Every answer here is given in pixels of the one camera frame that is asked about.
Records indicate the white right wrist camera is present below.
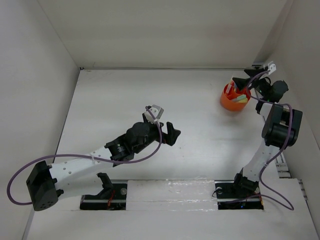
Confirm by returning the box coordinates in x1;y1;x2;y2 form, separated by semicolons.
266;61;277;75

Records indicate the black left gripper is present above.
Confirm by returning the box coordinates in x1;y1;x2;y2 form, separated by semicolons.
133;118;180;154

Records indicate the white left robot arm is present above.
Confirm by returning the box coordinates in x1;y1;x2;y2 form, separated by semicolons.
26;111;181;212

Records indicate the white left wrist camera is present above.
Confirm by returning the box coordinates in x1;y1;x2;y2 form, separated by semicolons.
144;105;164;124

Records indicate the green highlighter marker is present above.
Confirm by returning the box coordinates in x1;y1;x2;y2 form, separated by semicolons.
234;94;247;102

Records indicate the blue utility knife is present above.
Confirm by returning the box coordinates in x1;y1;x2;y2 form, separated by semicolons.
225;75;235;96

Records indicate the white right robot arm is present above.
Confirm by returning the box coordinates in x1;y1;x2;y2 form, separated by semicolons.
231;63;303;197

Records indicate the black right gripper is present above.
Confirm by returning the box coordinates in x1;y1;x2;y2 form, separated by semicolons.
232;67;271;98

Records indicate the orange round organizer container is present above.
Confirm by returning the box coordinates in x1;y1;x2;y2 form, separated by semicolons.
220;84;251;112

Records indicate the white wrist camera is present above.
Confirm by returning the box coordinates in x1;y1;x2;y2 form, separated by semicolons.
266;61;277;75
144;105;164;124

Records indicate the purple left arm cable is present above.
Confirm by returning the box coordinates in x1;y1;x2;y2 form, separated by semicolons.
6;106;165;206

